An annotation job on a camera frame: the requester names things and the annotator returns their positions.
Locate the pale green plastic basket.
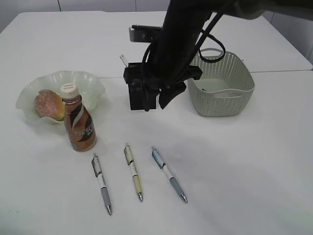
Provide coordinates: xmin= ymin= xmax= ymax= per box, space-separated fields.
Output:
xmin=187 ymin=51 xmax=255 ymax=117

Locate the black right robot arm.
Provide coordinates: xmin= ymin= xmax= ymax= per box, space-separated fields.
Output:
xmin=123 ymin=0 xmax=313 ymax=111

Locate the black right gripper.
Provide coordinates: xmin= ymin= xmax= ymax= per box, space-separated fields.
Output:
xmin=123 ymin=62 xmax=202 ymax=112

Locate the black mesh pen holder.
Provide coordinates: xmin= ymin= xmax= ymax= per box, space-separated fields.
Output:
xmin=123 ymin=62 xmax=146 ymax=110

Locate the yellow beige pen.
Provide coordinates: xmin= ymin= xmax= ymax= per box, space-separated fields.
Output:
xmin=124 ymin=143 xmax=143 ymax=202

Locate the sugared bread roll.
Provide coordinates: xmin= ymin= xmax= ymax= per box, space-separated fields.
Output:
xmin=34 ymin=89 xmax=65 ymax=121

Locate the transparent plastic ruler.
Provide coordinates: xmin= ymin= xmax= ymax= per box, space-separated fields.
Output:
xmin=120 ymin=54 xmax=129 ymax=68

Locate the blue white pen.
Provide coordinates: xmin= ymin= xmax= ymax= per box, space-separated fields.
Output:
xmin=151 ymin=146 xmax=188 ymax=203

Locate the grey grip pen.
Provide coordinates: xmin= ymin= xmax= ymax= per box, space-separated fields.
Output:
xmin=91 ymin=153 xmax=112 ymax=215

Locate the brown coffee bottle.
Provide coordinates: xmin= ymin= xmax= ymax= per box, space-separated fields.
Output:
xmin=60 ymin=83 xmax=97 ymax=152

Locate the pale green wavy plate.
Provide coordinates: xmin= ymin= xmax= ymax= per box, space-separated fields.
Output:
xmin=16 ymin=70 xmax=105 ymax=125

